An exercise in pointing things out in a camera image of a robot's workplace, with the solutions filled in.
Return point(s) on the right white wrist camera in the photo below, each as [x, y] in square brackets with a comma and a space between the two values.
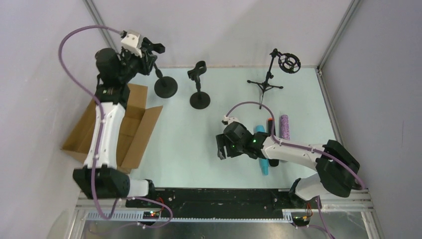
[228, 120]

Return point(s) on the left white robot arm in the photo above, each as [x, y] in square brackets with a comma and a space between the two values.
[100, 178]

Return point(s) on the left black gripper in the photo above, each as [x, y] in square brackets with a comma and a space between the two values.
[148, 56]

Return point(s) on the black round-base mic stand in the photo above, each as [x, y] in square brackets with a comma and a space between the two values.
[166, 86]

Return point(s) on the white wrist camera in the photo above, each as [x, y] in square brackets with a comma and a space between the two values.
[228, 120]
[130, 41]

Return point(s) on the brown cardboard box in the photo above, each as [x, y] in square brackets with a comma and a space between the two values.
[135, 131]

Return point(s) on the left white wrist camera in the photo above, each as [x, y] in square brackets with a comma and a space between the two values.
[130, 41]

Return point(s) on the teal blue microphone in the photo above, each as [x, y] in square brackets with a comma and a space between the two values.
[263, 162]

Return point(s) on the purple glitter microphone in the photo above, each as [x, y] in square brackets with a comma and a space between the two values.
[284, 127]

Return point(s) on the aluminium frame rail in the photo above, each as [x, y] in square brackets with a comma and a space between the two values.
[358, 201]

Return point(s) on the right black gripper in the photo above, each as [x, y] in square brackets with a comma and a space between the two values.
[223, 146]

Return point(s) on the black orange-ring microphone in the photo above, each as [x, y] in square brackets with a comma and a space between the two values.
[271, 129]

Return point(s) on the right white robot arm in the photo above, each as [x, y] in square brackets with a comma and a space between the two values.
[335, 168]

